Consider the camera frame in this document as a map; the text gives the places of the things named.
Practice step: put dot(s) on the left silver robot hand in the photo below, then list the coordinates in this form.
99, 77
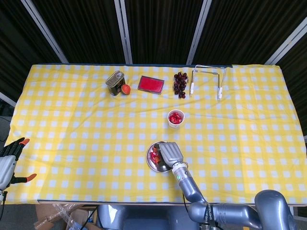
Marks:
6, 167

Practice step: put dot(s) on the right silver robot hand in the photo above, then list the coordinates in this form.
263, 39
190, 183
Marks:
170, 153

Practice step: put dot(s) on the metal bowl of red candies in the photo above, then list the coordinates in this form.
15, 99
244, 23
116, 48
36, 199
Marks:
153, 165

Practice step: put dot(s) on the white paper cup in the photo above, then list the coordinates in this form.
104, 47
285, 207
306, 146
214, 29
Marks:
175, 125

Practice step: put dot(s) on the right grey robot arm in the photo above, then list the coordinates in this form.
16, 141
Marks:
189, 187

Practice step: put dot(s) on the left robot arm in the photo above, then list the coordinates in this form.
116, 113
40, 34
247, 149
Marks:
2, 196

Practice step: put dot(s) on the brown cardboard box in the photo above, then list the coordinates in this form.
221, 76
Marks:
48, 213

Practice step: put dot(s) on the grey robot torso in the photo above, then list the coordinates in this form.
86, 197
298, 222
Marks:
144, 218

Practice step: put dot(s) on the dark red grape bunch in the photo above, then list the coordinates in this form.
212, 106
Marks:
179, 83

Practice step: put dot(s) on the red green half fruit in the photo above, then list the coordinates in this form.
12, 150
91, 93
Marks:
126, 89

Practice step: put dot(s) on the yellow white checked tablecloth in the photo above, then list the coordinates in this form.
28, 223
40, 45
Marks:
72, 119

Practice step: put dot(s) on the dark green luncheon meat can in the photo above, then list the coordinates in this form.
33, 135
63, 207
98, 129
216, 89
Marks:
114, 81

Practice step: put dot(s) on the black pleated curtain panel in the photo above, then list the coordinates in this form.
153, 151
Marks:
163, 28
14, 48
244, 24
299, 72
84, 28

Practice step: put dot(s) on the silver partition post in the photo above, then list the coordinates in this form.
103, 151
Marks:
287, 44
7, 99
123, 31
199, 31
45, 31

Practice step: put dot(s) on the red ink pad black frame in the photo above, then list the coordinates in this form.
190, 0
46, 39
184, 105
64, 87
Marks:
151, 84

